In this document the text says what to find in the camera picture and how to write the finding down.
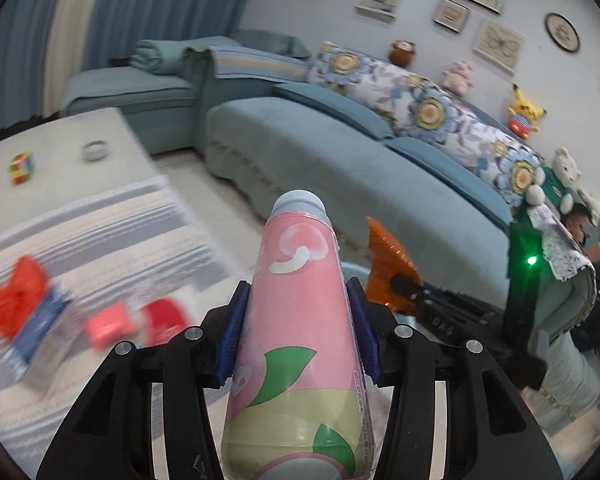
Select butterfly picture frame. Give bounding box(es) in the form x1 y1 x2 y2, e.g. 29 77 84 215
472 18 526 75

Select floral cushion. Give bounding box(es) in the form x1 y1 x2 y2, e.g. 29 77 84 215
306 41 437 131
405 77 543 209

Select blue sectional sofa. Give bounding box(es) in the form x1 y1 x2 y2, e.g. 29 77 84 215
59 29 600 436

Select blue window curtains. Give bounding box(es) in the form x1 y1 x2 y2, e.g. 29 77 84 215
0 0 246 131

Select pikachu plush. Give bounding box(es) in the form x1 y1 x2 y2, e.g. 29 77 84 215
506 84 547 140

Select white teddy bear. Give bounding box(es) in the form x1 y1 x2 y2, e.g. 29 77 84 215
524 148 600 224

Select striped woven tablecloth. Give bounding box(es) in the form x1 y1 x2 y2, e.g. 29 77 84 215
0 177 242 478

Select glass ashtray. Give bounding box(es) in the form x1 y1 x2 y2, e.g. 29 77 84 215
81 140 109 162

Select red small wrapper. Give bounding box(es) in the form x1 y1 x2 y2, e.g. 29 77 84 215
142 298 189 346

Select pink peach drink bottle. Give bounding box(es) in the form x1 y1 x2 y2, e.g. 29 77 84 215
221 190 375 479

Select floral cushion left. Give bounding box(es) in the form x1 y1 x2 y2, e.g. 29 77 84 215
306 41 437 131

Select pink pig plush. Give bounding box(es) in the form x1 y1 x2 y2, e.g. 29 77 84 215
440 61 474 96

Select orange foil snack wrapper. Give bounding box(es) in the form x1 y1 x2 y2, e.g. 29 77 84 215
365 217 425 316

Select floral cushion right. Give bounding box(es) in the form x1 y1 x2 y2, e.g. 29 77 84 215
405 77 543 209

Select white milk carton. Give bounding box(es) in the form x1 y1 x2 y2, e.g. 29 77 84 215
3 286 82 393

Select folded blue blanket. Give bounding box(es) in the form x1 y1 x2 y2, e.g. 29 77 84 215
130 39 188 76

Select orange plastic bag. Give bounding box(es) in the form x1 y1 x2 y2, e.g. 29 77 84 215
0 256 50 339

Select pink wrapper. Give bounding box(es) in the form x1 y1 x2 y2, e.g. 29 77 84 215
84 302 135 349

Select brown monkey plush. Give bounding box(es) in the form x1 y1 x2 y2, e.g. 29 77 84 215
388 40 416 68

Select rubik's cube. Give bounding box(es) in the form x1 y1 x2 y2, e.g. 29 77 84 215
7 152 34 185

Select white coffee table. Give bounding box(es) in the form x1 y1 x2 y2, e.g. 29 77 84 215
0 108 158 235

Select light blue trash basket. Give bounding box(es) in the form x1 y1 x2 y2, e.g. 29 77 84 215
341 262 424 316

